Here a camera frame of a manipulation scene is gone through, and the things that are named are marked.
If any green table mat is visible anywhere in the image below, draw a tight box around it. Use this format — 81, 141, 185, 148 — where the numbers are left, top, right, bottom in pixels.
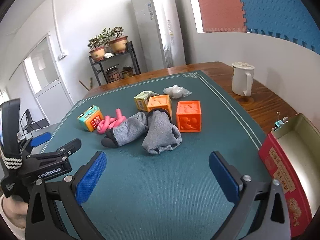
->
37, 70, 266, 240

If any small succulent pot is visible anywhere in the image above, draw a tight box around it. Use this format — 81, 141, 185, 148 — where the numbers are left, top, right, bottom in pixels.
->
121, 66, 135, 78

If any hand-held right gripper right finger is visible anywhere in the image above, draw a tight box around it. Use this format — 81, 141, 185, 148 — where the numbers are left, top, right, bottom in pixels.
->
209, 151, 287, 240

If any small yellow green carton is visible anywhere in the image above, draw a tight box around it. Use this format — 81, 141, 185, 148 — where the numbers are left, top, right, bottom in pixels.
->
134, 90, 154, 111

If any potted plant large clay pot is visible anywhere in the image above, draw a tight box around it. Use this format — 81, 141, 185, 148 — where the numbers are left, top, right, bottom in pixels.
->
104, 27, 128, 54

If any crumpled clear plastic bag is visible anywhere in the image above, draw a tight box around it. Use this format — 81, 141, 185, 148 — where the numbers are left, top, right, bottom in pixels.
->
163, 85, 192, 99

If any white lidded mug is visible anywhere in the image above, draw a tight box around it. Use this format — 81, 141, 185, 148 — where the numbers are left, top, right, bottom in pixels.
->
232, 61, 255, 97

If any blue foam puzzle mat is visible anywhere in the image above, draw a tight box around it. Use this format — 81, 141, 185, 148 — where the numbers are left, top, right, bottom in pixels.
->
235, 0, 320, 55

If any bamboo stick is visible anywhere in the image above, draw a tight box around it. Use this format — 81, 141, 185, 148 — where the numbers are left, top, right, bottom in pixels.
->
78, 77, 94, 92

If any red foam puzzle mat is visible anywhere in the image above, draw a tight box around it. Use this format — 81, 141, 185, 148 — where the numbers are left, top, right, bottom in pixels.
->
191, 0, 248, 33

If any pink knotted foam tube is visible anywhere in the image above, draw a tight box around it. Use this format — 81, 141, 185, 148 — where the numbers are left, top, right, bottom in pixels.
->
97, 115, 118, 134
110, 108, 129, 128

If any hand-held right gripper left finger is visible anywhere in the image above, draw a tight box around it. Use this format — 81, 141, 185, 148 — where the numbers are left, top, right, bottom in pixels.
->
25, 151, 108, 240

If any teal orange toy bus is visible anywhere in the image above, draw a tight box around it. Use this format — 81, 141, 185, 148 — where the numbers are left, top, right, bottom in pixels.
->
77, 105, 104, 132

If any white standing air conditioner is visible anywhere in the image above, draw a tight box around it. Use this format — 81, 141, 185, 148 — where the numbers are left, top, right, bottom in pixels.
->
130, 0, 187, 74

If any brown ceramic jar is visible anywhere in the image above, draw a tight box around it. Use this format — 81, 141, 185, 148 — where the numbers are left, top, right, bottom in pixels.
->
104, 66, 122, 83

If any grey sock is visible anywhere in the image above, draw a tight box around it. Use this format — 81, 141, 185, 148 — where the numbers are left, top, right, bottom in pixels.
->
141, 108, 182, 155

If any orange embossed toy cube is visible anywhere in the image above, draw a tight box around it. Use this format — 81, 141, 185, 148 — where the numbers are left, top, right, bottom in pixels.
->
147, 94, 173, 120
176, 100, 202, 133

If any person's left forearm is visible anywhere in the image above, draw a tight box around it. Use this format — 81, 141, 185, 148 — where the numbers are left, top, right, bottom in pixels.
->
0, 194, 27, 238

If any black chair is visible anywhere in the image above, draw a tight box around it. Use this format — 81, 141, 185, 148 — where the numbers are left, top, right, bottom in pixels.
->
19, 109, 50, 133

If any black metal plant rack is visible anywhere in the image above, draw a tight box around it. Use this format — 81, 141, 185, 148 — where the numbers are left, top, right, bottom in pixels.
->
88, 41, 141, 87

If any red tin box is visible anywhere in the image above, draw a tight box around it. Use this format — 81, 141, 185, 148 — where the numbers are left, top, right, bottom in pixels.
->
258, 113, 320, 238

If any potted plant small clay pot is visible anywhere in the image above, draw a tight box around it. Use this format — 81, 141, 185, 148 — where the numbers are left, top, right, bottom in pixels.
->
87, 35, 107, 62

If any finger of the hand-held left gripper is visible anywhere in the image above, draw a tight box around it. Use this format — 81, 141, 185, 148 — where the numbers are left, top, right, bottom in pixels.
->
25, 138, 82, 163
19, 131, 52, 155

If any teal binder clip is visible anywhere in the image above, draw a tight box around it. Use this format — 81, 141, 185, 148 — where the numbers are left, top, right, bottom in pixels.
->
271, 111, 289, 132

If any white glazed door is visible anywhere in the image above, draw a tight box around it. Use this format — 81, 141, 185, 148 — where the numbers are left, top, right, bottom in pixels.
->
22, 32, 75, 125

